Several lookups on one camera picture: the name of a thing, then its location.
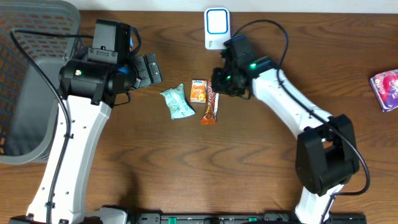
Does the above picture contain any mint green wipes packet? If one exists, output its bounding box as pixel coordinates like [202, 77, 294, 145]
[160, 83, 195, 119]

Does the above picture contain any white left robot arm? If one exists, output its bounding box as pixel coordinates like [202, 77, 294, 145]
[10, 19, 162, 224]

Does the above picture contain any dark grey plastic basket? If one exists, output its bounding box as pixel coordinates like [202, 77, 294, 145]
[1, 1, 84, 164]

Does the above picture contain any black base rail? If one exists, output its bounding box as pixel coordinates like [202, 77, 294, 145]
[133, 212, 368, 224]

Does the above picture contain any purple pink floral packet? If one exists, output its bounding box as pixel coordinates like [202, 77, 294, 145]
[369, 69, 397, 112]

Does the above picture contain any orange tissue packet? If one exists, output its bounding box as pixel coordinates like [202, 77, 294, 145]
[190, 80, 207, 103]

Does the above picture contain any orange red snack bar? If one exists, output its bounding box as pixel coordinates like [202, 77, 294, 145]
[201, 80, 219, 124]

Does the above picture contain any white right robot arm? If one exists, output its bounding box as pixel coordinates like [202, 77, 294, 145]
[211, 35, 359, 223]

